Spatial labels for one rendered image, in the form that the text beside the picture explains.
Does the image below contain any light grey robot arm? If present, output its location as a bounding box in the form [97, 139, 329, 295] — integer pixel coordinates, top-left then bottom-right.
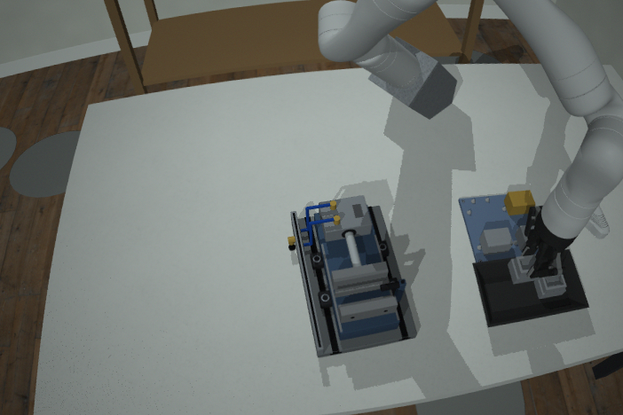
[319, 0, 623, 239]

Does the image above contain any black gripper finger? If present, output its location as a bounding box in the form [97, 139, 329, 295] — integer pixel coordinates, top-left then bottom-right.
[521, 206, 542, 256]
[526, 242, 566, 278]

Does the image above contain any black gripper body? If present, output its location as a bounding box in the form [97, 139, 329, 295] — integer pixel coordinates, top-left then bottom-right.
[535, 210, 578, 260]

